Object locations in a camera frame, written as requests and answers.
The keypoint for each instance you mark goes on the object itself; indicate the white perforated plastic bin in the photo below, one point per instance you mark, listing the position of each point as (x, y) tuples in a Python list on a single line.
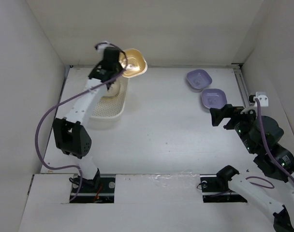
[(109, 110)]

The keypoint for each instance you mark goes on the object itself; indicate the cream panda plate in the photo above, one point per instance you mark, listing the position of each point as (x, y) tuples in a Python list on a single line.
[(113, 90)]

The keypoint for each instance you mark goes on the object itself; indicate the purple panda plate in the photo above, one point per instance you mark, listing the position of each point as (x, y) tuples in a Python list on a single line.
[(199, 79), (213, 98)]

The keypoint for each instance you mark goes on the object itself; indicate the purple panda plate near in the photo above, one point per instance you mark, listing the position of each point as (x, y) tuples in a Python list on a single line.
[(213, 98)]

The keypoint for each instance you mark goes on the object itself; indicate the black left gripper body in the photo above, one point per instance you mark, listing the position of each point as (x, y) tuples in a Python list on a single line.
[(119, 67)]

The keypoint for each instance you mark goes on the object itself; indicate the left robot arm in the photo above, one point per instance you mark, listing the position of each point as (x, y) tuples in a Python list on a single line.
[(70, 133)]

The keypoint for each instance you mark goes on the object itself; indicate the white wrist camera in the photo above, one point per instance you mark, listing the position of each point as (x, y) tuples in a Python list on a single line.
[(253, 98), (100, 47)]

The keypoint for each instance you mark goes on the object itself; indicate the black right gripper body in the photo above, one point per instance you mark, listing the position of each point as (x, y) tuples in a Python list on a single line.
[(239, 121)]

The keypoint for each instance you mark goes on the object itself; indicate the yellow panda plate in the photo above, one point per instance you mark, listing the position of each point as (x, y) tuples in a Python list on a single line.
[(137, 64)]

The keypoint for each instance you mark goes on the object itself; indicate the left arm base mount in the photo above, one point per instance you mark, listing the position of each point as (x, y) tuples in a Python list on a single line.
[(100, 189)]

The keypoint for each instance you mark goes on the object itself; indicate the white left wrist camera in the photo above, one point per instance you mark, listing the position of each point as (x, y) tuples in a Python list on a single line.
[(100, 47)]

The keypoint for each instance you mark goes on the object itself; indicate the purple panda plate far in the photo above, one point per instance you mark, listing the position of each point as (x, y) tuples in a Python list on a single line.
[(199, 79)]

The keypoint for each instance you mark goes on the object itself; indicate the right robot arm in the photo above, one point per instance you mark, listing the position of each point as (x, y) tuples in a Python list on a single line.
[(260, 135)]

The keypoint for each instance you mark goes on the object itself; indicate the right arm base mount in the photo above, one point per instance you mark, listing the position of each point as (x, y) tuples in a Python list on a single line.
[(215, 188)]

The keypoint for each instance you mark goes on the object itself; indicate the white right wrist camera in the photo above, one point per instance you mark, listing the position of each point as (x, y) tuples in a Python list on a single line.
[(253, 98)]

